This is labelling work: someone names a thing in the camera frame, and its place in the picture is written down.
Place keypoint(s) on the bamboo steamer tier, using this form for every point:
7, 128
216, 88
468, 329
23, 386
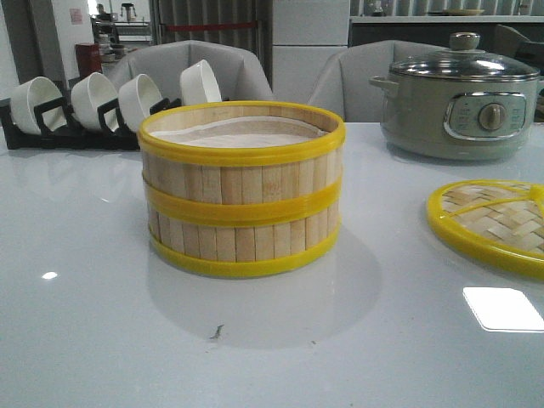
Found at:
242, 187
244, 252

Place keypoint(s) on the woven bamboo steamer lid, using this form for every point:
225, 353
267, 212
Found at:
498, 222

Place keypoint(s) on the white cloth liner left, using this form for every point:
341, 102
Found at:
244, 132

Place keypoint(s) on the grey chair left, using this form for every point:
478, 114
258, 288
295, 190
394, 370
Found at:
238, 72

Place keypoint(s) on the grey chair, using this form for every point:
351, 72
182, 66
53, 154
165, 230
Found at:
238, 72
343, 85

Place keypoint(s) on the grey chair right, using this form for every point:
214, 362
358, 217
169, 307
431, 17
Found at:
343, 85

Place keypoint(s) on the white bowl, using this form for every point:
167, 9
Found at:
199, 85
88, 95
26, 97
136, 97

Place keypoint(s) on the white cabinet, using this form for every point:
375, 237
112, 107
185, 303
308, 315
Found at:
304, 35

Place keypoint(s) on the green electric cooking pot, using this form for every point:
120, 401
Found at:
457, 120

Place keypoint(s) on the red barrier belt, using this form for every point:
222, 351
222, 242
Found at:
212, 27

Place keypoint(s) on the black dish rack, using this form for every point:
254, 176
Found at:
113, 133

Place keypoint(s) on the dark counter with shelf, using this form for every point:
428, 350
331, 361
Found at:
437, 29

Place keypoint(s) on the red bin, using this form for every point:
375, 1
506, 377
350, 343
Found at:
88, 59

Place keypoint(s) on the glass pot lid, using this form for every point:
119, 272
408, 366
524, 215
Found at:
464, 61

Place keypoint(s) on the white bowl far left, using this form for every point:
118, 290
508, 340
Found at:
26, 97

